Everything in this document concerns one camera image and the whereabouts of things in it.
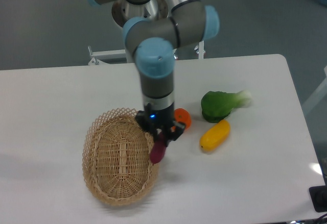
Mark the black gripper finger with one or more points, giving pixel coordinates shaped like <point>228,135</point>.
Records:
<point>173,131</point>
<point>148,123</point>

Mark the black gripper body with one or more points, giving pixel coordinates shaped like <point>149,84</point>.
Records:
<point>164,116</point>

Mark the purple sweet potato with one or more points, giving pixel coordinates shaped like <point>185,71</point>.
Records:
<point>158,149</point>

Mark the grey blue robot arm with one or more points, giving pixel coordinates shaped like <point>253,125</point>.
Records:
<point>150,43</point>

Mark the woven wicker basket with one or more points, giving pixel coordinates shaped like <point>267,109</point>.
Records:
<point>116,159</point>

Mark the orange tangerine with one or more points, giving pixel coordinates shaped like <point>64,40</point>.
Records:
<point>182,115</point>

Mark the yellow mango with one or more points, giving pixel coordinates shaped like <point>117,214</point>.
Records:
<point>215,136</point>

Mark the green bok choy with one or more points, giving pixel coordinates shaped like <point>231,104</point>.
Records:
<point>217,105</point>

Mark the black device at table edge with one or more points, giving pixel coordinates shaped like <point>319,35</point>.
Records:
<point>318,197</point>

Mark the white metal frame right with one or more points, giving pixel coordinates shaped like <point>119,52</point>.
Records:
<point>317,95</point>

